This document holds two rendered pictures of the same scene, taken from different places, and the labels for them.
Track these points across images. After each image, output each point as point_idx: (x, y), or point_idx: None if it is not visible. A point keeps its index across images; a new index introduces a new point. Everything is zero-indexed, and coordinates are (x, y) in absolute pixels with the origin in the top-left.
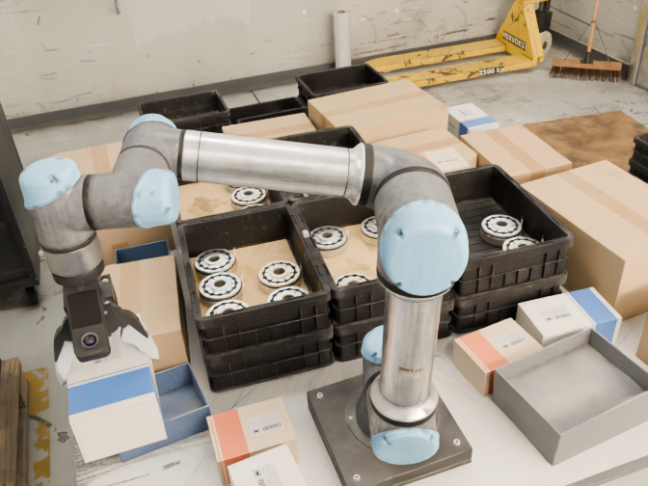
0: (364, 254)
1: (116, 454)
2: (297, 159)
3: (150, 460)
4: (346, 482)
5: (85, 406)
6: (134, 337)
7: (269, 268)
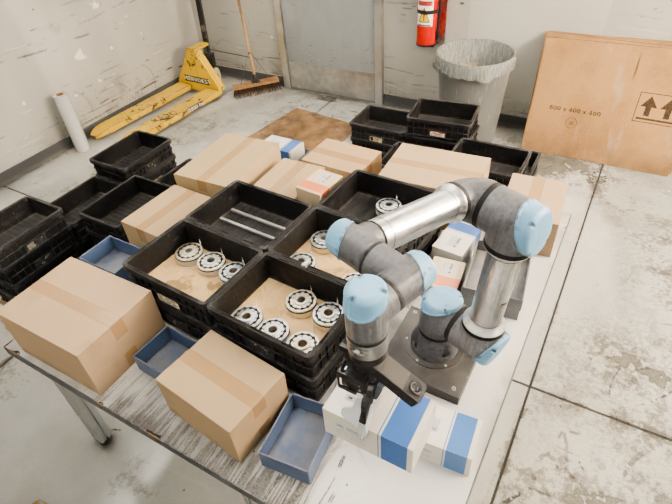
0: (329, 261)
1: (299, 483)
2: (435, 209)
3: (325, 469)
4: (451, 394)
5: (407, 436)
6: None
7: (291, 301)
